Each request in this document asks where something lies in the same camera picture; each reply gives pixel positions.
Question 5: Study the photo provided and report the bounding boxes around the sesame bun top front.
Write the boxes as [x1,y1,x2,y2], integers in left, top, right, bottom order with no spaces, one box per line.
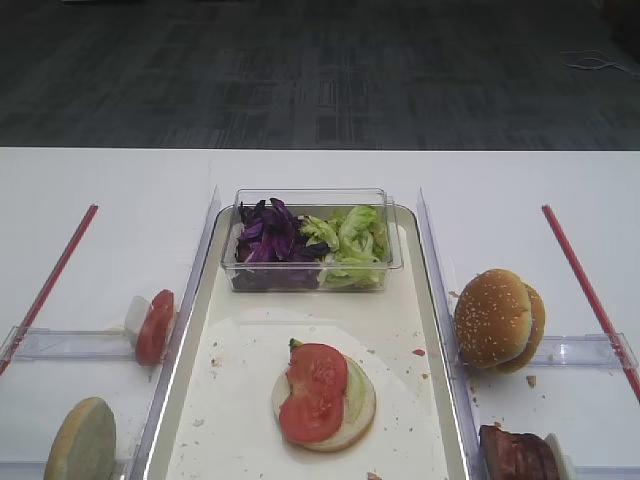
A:
[454,269,533,369]

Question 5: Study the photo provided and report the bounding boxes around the long clear rail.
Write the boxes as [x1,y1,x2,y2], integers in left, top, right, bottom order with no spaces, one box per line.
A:
[113,186,221,479]
[417,189,488,479]

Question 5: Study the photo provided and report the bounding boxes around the bottom bun slice on tray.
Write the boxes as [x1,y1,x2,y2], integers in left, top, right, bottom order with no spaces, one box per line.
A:
[271,352,377,454]

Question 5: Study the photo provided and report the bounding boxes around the white metal tray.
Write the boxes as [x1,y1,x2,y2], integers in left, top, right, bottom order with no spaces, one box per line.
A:
[131,207,468,479]

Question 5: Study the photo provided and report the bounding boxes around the upright bun slice left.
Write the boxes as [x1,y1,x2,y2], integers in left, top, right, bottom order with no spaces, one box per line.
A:
[43,397,116,480]

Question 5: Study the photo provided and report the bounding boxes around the clear patty holder rail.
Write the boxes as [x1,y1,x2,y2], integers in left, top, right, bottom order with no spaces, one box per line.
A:
[572,466,640,480]

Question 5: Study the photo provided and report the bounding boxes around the left long clear rail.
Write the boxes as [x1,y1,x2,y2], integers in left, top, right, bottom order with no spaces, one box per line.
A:
[113,186,221,479]

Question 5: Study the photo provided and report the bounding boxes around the right red strip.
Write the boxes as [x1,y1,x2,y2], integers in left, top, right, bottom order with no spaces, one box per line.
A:
[541,204,639,398]

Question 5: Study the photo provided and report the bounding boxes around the red strip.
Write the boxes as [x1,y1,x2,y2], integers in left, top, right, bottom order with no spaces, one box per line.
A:
[0,204,99,374]
[541,204,639,398]

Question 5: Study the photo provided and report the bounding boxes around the sesame bun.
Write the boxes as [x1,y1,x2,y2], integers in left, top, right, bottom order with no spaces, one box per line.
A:
[494,283,546,374]
[454,269,533,369]

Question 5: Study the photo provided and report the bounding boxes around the green lettuce pile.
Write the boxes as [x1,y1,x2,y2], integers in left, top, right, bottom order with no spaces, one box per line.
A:
[298,205,389,290]

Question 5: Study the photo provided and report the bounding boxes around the white cord on floor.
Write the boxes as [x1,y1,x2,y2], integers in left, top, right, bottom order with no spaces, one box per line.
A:
[559,48,640,79]

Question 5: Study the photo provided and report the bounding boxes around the brown meat patties stack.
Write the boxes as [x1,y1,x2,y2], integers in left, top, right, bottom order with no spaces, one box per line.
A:
[479,425,561,480]

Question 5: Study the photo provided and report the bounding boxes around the right long clear rail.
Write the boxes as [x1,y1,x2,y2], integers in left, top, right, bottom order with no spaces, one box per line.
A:
[417,189,488,479]

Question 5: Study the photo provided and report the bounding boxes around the clear plastic salad box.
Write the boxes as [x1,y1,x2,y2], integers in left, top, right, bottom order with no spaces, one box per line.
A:
[221,188,403,293]

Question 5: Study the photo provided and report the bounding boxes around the white plastic tomato pusher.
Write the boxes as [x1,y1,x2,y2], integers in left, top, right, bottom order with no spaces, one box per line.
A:
[124,296,150,349]

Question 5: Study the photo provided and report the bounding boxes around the clear tomato holder rail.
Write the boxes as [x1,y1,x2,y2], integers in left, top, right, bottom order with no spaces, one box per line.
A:
[1,327,135,361]

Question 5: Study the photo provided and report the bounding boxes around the red tomato slice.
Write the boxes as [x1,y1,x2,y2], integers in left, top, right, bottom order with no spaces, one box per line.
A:
[135,289,174,366]
[278,339,348,445]

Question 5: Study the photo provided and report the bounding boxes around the left red strip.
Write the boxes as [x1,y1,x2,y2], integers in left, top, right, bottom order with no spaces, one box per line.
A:
[0,204,99,374]

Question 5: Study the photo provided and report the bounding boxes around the white plastic patty pusher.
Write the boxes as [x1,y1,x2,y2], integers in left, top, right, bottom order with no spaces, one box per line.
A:
[544,433,578,480]

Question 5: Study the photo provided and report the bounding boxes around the clear sesame bun holder rail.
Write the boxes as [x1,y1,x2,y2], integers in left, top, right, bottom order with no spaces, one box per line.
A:
[529,333,639,370]

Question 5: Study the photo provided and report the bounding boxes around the sesame bun top rear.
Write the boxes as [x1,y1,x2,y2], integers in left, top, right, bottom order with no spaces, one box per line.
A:
[494,283,546,374]

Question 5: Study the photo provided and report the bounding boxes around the purple cabbage leaves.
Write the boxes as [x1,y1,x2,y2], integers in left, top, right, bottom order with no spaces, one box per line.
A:
[232,197,329,292]

